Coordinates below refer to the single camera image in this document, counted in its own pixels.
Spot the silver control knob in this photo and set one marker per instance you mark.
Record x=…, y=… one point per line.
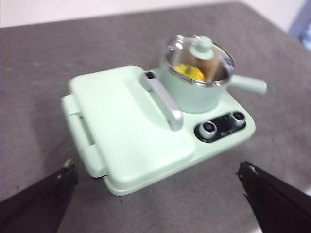
x=238, y=117
x=209, y=128

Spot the black control panel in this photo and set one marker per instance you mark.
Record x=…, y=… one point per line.
x=223, y=131

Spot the mint green griddle cover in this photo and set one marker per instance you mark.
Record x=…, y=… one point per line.
x=121, y=121

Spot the mint green saucepan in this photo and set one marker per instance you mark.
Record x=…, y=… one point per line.
x=194, y=99

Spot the pale blue upright post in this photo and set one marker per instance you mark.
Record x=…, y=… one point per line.
x=303, y=24

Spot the mint green breakfast machine base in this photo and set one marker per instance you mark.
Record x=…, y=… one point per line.
x=218, y=145

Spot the glass lid with green knob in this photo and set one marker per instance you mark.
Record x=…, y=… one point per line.
x=201, y=48

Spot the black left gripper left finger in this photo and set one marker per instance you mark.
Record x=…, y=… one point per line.
x=34, y=208

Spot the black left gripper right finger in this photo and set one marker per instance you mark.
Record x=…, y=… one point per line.
x=281, y=208

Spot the yellow toy pumpkin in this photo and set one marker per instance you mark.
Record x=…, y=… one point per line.
x=179, y=69

